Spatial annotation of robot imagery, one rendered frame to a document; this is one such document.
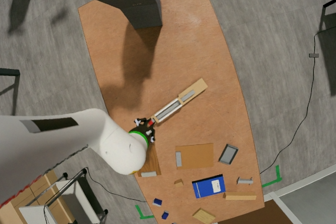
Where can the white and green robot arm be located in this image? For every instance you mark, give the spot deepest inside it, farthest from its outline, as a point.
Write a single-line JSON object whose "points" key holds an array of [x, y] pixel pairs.
{"points": [[31, 146]]}

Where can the blue spiral notebook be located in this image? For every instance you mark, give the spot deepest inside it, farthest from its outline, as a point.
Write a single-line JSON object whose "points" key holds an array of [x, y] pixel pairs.
{"points": [[209, 186]]}

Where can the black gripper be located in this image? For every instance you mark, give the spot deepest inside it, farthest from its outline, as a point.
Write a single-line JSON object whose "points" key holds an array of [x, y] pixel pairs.
{"points": [[140, 120]]}

